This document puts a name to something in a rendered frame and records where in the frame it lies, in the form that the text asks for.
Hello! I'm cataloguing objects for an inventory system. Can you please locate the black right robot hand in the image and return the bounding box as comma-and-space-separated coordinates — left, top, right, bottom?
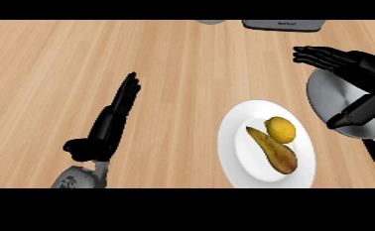
291, 45, 375, 131

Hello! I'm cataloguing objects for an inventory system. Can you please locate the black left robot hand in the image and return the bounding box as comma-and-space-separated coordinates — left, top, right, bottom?
62, 71, 143, 164

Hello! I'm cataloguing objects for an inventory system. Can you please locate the yellow lemon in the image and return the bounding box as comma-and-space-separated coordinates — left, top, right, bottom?
263, 116, 298, 145

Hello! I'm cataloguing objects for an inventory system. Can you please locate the white plate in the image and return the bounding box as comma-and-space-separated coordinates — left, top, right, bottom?
217, 99, 317, 189

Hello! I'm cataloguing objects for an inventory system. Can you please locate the grey flat appliance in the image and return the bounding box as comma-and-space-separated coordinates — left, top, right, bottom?
240, 19, 327, 34

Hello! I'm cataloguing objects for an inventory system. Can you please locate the brown pear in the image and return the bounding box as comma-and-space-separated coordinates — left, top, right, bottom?
245, 125, 299, 175

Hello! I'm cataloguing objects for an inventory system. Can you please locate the grey round object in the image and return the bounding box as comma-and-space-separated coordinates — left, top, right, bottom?
195, 19, 227, 26

